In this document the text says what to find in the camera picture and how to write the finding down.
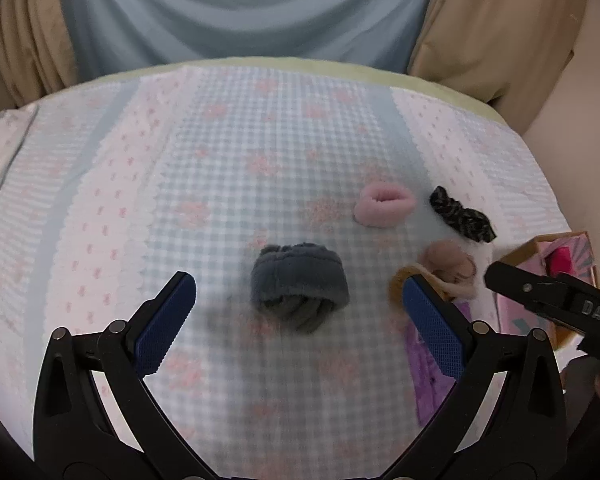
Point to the pink printed cardboard box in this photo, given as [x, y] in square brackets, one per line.
[565, 255]

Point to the grey-blue curtain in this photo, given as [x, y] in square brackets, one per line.
[240, 10]

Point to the pale green mattress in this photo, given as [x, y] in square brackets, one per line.
[430, 85]

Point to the grey sock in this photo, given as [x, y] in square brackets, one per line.
[300, 285]

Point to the black patterned scrunchie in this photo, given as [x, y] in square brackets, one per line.
[462, 215]

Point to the mustard brown rolled sock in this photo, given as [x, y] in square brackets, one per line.
[399, 282]

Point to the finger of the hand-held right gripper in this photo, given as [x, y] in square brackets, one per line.
[517, 280]

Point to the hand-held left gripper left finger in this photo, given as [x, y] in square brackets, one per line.
[165, 322]

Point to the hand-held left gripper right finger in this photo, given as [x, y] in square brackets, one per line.
[432, 330]

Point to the beige curtain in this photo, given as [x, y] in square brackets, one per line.
[25, 35]
[495, 30]

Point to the checkered floral bed sheet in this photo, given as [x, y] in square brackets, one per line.
[230, 185]

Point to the purple cloth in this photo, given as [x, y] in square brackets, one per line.
[430, 385]

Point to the pink rolled sock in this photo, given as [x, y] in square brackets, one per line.
[384, 206]

